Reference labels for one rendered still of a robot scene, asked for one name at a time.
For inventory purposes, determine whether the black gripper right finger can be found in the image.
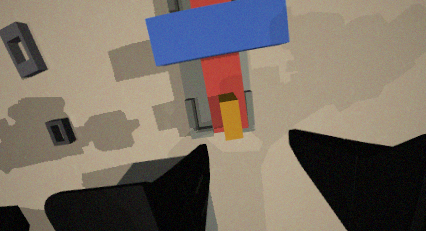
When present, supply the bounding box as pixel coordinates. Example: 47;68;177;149
289;129;426;231

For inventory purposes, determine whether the yellow rectangular block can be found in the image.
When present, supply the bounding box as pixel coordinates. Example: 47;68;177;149
218;92;244;141

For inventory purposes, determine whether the blue bar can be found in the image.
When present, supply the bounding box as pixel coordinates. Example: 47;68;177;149
145;0;290;67

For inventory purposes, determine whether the red block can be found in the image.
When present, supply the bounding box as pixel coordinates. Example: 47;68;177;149
190;0;249;133

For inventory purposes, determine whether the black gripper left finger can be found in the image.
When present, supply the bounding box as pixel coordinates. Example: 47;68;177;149
44;144;210;231

